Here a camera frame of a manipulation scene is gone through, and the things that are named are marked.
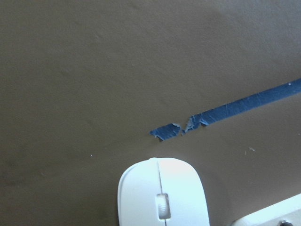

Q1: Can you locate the white pillar with base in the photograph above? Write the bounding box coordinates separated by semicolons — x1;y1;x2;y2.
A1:
231;194;301;226

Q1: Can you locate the white computer mouse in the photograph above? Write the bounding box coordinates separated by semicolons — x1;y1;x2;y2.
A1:
117;158;210;226

